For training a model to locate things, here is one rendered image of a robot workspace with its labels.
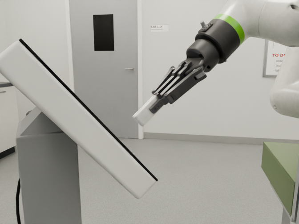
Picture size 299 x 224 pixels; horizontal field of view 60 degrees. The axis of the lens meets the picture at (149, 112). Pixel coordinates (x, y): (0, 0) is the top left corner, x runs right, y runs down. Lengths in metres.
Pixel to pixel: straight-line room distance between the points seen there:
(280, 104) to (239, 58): 2.84
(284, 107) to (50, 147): 0.71
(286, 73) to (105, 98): 3.24
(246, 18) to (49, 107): 0.47
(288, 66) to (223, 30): 0.39
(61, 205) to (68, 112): 0.30
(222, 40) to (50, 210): 0.53
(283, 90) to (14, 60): 0.78
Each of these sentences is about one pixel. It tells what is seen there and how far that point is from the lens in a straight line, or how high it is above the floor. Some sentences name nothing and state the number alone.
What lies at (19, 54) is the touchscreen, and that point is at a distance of 0.38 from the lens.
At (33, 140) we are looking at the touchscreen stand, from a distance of 0.58.
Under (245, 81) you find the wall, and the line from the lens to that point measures 3.78.
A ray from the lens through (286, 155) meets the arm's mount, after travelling 0.97.
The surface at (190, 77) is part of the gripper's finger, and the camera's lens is 0.56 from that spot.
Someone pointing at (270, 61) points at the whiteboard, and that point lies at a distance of 3.81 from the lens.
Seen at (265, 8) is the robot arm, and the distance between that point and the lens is 0.64.
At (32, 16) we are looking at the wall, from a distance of 4.50.
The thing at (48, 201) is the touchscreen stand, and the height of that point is 0.87.
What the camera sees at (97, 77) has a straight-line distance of 3.95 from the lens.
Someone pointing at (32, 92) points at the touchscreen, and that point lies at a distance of 0.38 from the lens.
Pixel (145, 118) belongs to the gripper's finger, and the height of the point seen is 1.05.
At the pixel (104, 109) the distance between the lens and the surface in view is 3.98.
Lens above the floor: 1.17
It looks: 11 degrees down
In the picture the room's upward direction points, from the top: straight up
